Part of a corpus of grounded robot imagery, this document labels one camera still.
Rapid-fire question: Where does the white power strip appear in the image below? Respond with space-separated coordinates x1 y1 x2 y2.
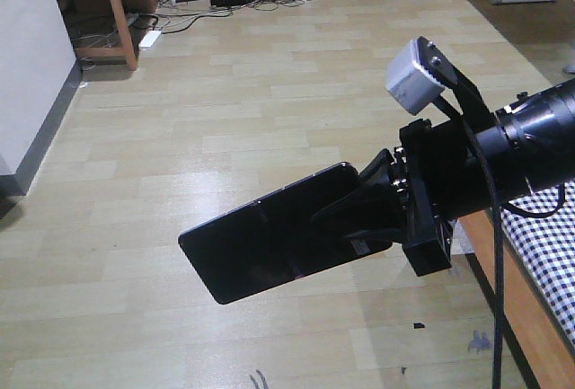
138 30 162 50

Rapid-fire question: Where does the wooden bed frame rail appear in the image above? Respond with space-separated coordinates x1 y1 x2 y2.
459 211 574 388

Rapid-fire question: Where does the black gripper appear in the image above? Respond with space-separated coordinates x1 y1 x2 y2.
310 119 497 277

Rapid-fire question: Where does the black white checkered bedsheet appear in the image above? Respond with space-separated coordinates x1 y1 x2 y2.
502 182 574 342

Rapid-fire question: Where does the black smartphone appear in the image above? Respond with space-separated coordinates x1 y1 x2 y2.
178 163 392 305

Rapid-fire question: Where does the black camera cable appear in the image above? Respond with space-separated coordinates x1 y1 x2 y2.
462 114 507 389

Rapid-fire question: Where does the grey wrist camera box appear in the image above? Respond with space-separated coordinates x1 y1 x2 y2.
385 39 446 115

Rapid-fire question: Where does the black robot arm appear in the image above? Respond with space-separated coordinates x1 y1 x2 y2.
312 80 574 276

